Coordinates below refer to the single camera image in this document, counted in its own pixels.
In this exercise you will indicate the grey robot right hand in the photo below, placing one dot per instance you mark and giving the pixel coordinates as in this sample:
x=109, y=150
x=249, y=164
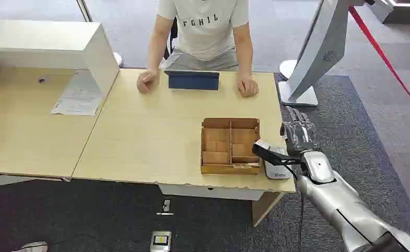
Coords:
x=300, y=134

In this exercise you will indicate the person's left hand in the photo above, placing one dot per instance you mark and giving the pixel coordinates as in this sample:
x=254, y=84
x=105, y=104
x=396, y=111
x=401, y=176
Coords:
x=247, y=87

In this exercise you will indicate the person's right hand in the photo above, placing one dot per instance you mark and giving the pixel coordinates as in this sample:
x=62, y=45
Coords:
x=146, y=81

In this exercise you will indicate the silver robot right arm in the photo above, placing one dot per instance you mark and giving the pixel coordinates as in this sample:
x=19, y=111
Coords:
x=340, y=201

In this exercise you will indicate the round white stanchion base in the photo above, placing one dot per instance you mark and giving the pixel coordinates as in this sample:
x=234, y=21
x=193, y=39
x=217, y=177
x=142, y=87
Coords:
x=286, y=67

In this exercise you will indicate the pale grey card reader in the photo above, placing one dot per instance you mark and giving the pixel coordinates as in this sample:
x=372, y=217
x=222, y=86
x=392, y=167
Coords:
x=277, y=172

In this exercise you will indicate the tablet in blue case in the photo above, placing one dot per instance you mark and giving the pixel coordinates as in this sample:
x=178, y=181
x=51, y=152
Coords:
x=192, y=81

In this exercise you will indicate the dark grey rug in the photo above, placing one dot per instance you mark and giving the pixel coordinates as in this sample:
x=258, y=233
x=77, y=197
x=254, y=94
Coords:
x=350, y=139

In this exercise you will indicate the black chair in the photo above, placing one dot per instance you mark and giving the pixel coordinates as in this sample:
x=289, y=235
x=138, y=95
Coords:
x=172, y=34

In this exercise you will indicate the white card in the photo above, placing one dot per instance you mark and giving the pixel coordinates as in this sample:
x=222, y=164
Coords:
x=246, y=165

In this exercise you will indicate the person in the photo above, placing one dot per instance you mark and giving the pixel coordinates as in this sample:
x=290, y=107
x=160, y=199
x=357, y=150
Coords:
x=204, y=34

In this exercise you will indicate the printed paper sheet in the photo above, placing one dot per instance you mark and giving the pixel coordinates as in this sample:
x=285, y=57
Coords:
x=79, y=97

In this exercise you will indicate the wooden card box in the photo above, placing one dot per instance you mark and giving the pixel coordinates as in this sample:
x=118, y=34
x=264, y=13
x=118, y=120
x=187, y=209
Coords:
x=217, y=158

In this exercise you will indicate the wooden desk leg panel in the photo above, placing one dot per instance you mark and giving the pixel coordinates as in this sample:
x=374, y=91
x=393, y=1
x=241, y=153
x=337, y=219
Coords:
x=262, y=208

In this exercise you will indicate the white kiosk display stand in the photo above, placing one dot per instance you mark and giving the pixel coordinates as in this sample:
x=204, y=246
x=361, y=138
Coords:
x=321, y=45

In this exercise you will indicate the white desk drawer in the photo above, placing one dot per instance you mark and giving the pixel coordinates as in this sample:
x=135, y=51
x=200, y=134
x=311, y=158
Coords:
x=208, y=192

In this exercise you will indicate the red barrier belt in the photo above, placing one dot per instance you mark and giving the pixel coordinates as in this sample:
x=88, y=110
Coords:
x=382, y=55

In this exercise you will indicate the white desk shelf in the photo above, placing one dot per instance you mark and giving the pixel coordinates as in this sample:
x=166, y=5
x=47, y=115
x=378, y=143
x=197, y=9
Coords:
x=41, y=38

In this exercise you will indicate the small silver floor plate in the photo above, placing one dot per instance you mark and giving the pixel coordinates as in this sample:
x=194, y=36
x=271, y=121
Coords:
x=165, y=207

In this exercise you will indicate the white and dark platform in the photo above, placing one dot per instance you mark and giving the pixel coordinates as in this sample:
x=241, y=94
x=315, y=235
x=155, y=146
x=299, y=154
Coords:
x=403, y=12

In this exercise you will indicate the silver floor socket box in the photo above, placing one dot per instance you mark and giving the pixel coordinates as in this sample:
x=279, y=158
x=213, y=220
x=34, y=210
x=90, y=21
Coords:
x=160, y=240

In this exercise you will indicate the white shoe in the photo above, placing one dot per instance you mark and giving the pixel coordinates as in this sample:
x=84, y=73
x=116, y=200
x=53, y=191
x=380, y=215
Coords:
x=31, y=247

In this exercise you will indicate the white stanchion post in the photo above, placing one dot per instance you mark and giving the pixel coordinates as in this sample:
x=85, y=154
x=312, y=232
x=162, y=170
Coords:
x=84, y=10

